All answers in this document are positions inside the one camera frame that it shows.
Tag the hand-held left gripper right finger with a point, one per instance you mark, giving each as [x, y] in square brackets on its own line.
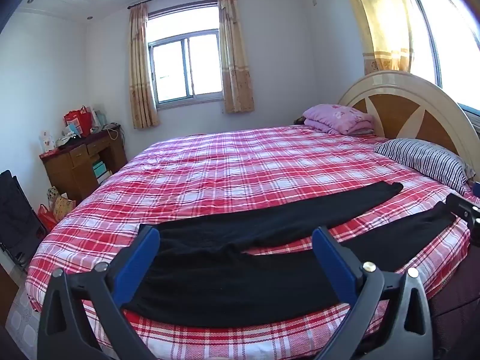
[333, 262]

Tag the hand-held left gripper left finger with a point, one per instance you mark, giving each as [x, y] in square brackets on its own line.
[137, 258]

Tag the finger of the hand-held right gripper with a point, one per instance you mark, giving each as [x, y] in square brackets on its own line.
[459, 204]

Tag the black pants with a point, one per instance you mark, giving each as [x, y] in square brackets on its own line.
[225, 277]

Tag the striped pillow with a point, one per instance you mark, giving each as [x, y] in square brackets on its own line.
[427, 159]

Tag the dark maroon cloth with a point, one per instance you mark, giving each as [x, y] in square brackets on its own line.
[455, 307]

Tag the patterned paper bag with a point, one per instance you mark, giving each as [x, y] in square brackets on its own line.
[62, 204]

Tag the teal boxes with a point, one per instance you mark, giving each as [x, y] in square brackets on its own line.
[100, 168]

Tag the small red bag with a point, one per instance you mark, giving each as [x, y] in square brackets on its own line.
[47, 218]

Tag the brown wooden desk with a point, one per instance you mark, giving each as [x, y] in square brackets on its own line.
[63, 172]

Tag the black folding chair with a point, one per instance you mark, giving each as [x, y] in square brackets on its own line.
[17, 213]

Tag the bed with red plaid sheet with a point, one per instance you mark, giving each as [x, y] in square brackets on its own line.
[225, 165]

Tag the cream and wooden headboard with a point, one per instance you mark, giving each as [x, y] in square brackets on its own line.
[390, 90]

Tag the pink folded blanket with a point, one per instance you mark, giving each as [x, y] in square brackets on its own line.
[337, 118]

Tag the red gift bag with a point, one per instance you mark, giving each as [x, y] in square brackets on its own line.
[79, 120]

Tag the large window beside headboard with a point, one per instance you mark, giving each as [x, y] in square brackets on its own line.
[453, 37]

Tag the yellow patterned curtain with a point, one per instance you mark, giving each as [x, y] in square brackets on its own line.
[234, 56]
[382, 18]
[141, 71]

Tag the sliding window with grey frame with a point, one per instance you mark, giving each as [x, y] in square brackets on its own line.
[185, 67]

